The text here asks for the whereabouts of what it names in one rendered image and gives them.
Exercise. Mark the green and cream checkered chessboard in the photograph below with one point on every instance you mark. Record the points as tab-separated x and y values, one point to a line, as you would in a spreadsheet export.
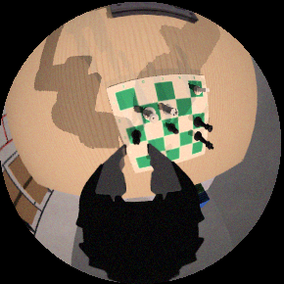
128	101

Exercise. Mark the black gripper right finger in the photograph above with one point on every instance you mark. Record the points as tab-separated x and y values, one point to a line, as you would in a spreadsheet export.
169	179

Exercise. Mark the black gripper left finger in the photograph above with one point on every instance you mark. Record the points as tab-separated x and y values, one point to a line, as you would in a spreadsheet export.
102	186

